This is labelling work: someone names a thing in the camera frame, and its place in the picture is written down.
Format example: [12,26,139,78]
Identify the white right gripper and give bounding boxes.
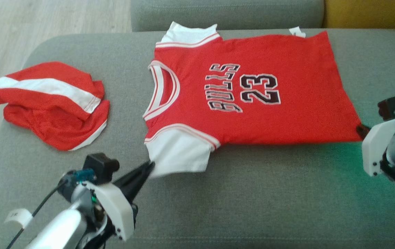
[356,114,395,191]

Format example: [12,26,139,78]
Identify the red Bulls 23 jersey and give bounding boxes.
[143,21,363,178]

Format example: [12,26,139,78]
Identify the white cable label tag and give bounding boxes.
[4,209,32,229]

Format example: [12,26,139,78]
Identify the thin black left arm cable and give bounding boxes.
[6,178,70,249]

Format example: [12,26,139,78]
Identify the grey sofa backrest cushion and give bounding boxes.
[130,0,325,32]

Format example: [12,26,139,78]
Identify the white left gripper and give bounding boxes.
[71,161,155,241]

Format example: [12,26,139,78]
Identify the yellow sofa backrest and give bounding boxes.
[323,0,395,29]

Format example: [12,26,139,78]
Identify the wide grey sofa seat cushion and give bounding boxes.
[0,28,395,249]

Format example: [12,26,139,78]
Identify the red shorts with white stripe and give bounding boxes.
[0,62,110,151]

